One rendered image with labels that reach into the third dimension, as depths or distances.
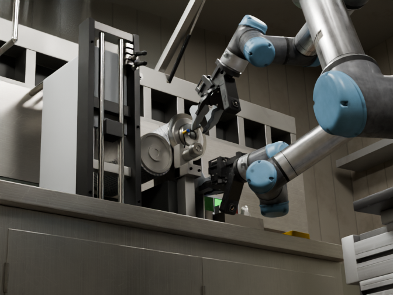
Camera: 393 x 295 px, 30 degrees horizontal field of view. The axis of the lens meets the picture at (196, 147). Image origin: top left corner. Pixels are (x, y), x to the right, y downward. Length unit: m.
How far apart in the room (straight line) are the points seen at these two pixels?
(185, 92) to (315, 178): 3.35
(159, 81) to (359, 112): 1.43
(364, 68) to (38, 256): 0.71
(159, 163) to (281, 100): 3.98
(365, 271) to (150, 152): 0.86
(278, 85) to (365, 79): 4.72
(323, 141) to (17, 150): 0.92
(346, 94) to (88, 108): 0.74
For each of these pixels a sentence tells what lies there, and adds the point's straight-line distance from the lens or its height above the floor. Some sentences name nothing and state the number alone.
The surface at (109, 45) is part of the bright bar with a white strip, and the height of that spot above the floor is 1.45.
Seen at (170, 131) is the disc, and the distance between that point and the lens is 2.13.
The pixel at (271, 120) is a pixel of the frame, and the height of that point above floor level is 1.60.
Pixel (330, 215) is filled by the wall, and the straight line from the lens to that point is 5.95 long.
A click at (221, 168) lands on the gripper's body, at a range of 2.07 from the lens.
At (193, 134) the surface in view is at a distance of 2.16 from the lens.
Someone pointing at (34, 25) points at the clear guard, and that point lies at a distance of 2.46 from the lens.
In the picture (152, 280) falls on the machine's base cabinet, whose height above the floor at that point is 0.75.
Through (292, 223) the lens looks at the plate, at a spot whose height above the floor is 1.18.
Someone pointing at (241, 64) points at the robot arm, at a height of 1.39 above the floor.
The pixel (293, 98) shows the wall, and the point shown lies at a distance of 6.11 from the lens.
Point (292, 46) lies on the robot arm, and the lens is 2.00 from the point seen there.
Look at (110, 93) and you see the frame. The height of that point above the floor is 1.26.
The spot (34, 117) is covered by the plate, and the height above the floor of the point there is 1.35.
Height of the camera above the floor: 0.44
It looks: 21 degrees up
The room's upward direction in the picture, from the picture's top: 2 degrees counter-clockwise
